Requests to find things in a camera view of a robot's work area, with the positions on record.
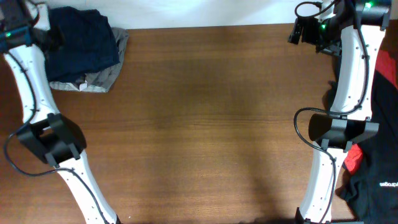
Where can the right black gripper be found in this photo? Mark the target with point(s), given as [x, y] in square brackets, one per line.
[310, 24]

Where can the dark blue shorts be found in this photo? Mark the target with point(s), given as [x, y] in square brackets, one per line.
[88, 46]

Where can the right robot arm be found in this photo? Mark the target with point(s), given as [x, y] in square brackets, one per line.
[352, 30]

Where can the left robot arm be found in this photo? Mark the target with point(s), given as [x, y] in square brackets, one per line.
[53, 138]

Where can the red garment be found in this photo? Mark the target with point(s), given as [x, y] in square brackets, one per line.
[386, 66]

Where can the grey folded shorts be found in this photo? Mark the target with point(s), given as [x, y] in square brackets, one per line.
[100, 82]

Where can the black garment with logo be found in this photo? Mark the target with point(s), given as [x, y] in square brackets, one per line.
[371, 193]

